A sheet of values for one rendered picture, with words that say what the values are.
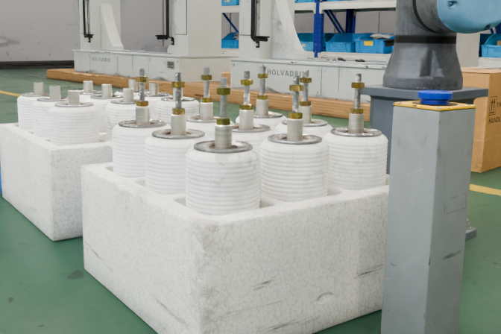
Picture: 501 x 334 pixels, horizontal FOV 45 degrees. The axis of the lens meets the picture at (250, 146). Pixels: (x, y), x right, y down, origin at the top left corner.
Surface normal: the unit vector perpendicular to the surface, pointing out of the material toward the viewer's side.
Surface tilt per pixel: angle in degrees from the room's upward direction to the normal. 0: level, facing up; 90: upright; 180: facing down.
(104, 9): 68
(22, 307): 0
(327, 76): 90
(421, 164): 90
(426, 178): 90
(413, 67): 73
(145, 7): 90
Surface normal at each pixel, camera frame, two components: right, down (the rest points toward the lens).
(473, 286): 0.01, -0.98
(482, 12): 0.11, 0.29
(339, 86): -0.74, 0.11
